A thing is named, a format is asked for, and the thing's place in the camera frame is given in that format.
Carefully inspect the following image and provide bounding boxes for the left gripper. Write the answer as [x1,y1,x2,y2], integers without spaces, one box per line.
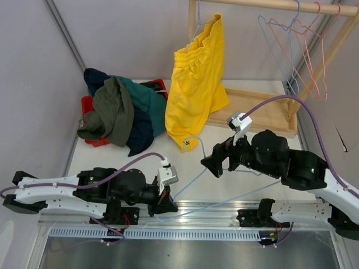
[112,182,178,217]

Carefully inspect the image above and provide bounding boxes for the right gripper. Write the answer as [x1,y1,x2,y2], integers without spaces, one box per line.
[201,125,279,178]

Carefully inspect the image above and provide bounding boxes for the blue hanger of olive shorts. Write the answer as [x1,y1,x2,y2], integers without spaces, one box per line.
[156,136,280,222]

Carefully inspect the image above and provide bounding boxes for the navy blue shorts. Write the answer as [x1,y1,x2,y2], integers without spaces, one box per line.
[84,68,154,157]

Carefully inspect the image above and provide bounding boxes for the yellow shorts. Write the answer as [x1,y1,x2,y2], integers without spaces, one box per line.
[165,13,229,151]

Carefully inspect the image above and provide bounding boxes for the teal green shorts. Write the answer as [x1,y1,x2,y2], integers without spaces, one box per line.
[116,76,167,137]

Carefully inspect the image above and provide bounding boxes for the dark grey shorts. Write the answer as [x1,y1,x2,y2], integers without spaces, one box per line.
[140,80,164,91]

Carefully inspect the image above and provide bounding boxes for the olive green shorts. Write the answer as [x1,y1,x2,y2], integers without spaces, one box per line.
[77,76,135,147]

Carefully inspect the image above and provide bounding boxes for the blue hanger of yellow shorts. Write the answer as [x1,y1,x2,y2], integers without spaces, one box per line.
[185,1,211,53]

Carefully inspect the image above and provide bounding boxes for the blue hanger of navy shorts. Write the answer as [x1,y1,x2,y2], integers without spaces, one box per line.
[257,1,301,96]

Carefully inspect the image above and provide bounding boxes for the pink hanger of teal shorts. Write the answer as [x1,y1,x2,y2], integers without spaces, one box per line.
[275,2,328,103]

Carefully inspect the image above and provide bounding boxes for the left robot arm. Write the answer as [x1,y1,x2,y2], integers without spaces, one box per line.
[1,168,178,225]

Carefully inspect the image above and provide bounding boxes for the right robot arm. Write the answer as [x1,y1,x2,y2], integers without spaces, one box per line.
[201,130,358,240]

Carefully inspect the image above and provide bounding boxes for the red plastic bin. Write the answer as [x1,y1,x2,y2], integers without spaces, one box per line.
[81,79,168,147]

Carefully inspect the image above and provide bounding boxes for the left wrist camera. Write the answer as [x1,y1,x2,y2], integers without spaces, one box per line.
[157,157,179,194]

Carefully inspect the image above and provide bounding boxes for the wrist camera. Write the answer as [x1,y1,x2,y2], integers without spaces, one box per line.
[227,111,252,146]
[157,157,179,194]

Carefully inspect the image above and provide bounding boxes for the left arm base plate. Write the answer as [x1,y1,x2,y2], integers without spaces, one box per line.
[97,206,140,225]

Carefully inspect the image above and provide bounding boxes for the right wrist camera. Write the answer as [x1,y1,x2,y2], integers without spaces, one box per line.
[227,111,252,146]

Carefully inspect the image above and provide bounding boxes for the slotted cable duct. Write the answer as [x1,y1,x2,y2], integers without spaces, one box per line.
[49,227,261,242]

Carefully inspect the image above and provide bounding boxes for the aluminium rail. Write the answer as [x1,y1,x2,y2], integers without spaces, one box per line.
[38,199,344,232]

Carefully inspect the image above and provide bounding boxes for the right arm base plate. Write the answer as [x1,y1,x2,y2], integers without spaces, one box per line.
[236,209,291,228]

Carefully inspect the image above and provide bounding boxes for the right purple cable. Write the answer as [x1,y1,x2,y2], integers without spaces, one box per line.
[242,95,359,250]

